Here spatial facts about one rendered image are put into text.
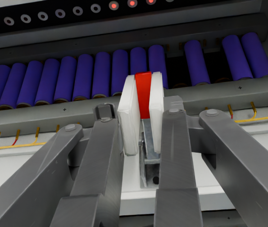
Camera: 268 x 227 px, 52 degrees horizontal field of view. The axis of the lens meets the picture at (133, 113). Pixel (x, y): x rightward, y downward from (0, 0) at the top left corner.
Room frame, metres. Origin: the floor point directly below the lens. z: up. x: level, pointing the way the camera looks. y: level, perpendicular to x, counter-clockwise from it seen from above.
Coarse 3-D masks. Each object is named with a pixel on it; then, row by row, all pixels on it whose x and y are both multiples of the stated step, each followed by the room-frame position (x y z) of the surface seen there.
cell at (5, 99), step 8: (16, 64) 0.31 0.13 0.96; (24, 64) 0.31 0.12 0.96; (16, 72) 0.30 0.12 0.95; (24, 72) 0.30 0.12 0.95; (8, 80) 0.29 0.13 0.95; (16, 80) 0.29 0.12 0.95; (8, 88) 0.27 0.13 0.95; (16, 88) 0.28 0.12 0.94; (8, 96) 0.26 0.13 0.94; (16, 96) 0.27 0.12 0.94; (0, 104) 0.25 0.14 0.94; (8, 104) 0.25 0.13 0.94
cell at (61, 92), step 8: (64, 64) 0.29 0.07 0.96; (72, 64) 0.29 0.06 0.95; (64, 72) 0.28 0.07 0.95; (72, 72) 0.28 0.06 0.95; (64, 80) 0.27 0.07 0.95; (72, 80) 0.27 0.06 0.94; (56, 88) 0.26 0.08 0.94; (64, 88) 0.26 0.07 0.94; (72, 88) 0.26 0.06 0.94; (56, 96) 0.25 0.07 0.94; (64, 96) 0.25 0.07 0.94
